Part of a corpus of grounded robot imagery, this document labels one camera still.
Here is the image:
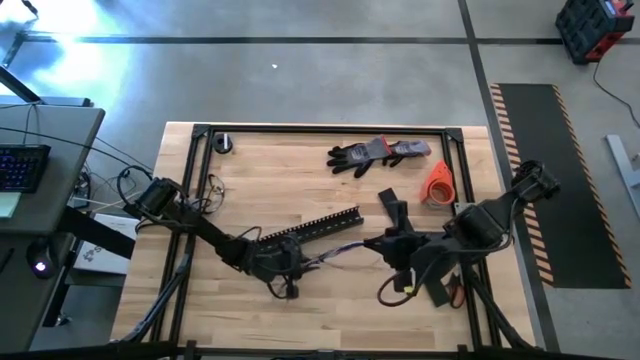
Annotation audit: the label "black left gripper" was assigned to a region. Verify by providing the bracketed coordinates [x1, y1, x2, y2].
[249, 239, 307, 301]

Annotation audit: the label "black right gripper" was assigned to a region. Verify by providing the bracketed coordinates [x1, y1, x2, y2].
[363, 227, 451, 281]

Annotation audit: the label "coloured wire bundle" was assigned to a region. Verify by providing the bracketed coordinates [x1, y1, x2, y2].
[303, 240, 374, 269]

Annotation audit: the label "black duct cover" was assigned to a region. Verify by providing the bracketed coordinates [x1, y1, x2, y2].
[378, 187, 453, 308]

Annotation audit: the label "black slotted cable duct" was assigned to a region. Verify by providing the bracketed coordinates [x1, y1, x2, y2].
[256, 205, 365, 247]

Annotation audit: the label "clear safety glasses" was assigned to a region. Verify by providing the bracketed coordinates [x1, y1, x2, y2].
[192, 173, 228, 215]

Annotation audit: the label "small black tape roll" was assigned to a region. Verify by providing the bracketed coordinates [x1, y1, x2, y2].
[212, 132, 235, 155]

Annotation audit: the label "white cardboard box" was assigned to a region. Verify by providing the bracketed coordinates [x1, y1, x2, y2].
[73, 212, 140, 276]

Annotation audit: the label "black hazard-striped floor mat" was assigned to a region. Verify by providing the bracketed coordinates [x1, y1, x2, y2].
[490, 82, 633, 291]

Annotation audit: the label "black computer mouse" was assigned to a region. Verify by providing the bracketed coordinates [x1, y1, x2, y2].
[27, 238, 57, 280]

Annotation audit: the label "grey metal floor bar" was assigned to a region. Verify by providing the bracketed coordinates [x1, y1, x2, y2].
[606, 133, 640, 222]

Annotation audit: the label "grey side desk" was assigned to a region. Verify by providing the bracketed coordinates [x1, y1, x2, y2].
[0, 97, 107, 354]

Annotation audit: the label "green sticky note pad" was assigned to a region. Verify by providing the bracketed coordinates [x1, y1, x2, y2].
[0, 191, 22, 219]

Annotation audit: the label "black backlit keyboard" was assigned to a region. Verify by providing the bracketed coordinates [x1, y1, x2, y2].
[0, 143, 53, 194]

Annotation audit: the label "black red tool box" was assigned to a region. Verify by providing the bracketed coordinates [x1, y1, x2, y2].
[554, 0, 637, 66]

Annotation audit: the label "red-handled scissors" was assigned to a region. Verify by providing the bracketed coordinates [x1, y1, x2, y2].
[446, 273, 467, 310]

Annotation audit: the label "black aluminium table frame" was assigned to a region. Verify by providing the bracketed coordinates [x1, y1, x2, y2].
[117, 122, 539, 360]

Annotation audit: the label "black flat bracket bar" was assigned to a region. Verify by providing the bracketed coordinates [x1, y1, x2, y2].
[58, 204, 137, 260]

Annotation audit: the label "black floor cable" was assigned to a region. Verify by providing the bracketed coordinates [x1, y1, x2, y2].
[592, 47, 640, 129]

